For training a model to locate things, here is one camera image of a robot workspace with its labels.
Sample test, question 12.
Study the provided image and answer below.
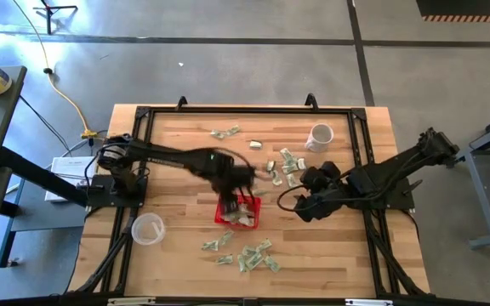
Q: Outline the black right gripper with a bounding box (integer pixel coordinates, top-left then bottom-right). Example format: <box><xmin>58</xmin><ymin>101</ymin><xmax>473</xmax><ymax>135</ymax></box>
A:
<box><xmin>293</xmin><ymin>160</ymin><xmax>356</xmax><ymax>224</ymax></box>

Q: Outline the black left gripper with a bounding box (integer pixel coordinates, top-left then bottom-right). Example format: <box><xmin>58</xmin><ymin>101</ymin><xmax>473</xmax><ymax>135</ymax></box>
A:
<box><xmin>213</xmin><ymin>166</ymin><xmax>258</xmax><ymax>214</ymax></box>

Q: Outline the red plastic slotted basket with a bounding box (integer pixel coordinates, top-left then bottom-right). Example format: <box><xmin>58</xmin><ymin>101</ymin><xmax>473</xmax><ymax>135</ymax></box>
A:
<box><xmin>214</xmin><ymin>193</ymin><xmax>262</xmax><ymax>230</ymax></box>

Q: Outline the white ceramic mug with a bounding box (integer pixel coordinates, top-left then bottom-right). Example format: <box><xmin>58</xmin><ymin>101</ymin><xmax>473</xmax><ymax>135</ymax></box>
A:
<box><xmin>304</xmin><ymin>122</ymin><xmax>335</xmax><ymax>154</ymax></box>

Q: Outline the clear plastic cup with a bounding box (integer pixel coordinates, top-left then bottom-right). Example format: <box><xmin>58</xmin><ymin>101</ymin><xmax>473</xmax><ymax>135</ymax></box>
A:
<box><xmin>130</xmin><ymin>212</ymin><xmax>167</xmax><ymax>247</ymax></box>

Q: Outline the blue grey desk base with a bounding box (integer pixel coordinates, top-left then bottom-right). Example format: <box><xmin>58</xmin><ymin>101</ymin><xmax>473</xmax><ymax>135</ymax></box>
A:
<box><xmin>0</xmin><ymin>178</ymin><xmax>88</xmax><ymax>269</ymax></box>

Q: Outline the black desk support beam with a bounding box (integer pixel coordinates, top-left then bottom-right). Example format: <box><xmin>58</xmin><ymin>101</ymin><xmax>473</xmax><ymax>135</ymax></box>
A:
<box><xmin>0</xmin><ymin>146</ymin><xmax>91</xmax><ymax>208</ymax></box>

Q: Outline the black mat with hazard stripe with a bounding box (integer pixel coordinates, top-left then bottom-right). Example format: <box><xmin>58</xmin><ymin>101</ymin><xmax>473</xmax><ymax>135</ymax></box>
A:
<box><xmin>415</xmin><ymin>0</ymin><xmax>490</xmax><ymax>23</ymax></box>

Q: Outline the black tripod stand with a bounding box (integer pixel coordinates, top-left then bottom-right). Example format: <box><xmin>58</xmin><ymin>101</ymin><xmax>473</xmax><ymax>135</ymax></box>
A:
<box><xmin>31</xmin><ymin>0</ymin><xmax>79</xmax><ymax>36</ymax></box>

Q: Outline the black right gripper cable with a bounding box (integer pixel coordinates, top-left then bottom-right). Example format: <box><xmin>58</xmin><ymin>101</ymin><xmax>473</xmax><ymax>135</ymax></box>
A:
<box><xmin>276</xmin><ymin>183</ymin><xmax>314</xmax><ymax>213</ymax></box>

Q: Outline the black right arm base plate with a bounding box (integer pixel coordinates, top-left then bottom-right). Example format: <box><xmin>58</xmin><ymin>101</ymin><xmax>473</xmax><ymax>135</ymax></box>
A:
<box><xmin>353</xmin><ymin>176</ymin><xmax>424</xmax><ymax>212</ymax></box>

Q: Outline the silver metal bracket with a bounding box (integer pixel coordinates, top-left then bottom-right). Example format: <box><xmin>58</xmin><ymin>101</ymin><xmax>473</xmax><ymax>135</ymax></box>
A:
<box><xmin>345</xmin><ymin>298</ymin><xmax>394</xmax><ymax>306</ymax></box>
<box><xmin>107</xmin><ymin>297</ymin><xmax>157</xmax><ymax>306</ymax></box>

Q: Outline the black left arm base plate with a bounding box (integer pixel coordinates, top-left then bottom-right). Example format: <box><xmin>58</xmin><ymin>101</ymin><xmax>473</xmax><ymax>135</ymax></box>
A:
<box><xmin>86</xmin><ymin>173</ymin><xmax>148</xmax><ymax>209</ymax></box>

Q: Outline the yellow extension cable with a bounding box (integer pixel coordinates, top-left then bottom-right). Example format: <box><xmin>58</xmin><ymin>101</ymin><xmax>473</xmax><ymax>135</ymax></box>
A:
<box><xmin>11</xmin><ymin>0</ymin><xmax>100</xmax><ymax>141</ymax></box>

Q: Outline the grey metal table frame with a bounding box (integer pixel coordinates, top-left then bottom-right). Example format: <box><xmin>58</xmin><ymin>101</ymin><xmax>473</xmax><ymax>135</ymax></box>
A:
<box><xmin>442</xmin><ymin>108</ymin><xmax>490</xmax><ymax>251</ymax></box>

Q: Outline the thin black floor cable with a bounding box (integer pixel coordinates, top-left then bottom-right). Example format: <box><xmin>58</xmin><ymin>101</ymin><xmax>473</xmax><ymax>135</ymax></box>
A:
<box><xmin>18</xmin><ymin>95</ymin><xmax>74</xmax><ymax>157</ymax></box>

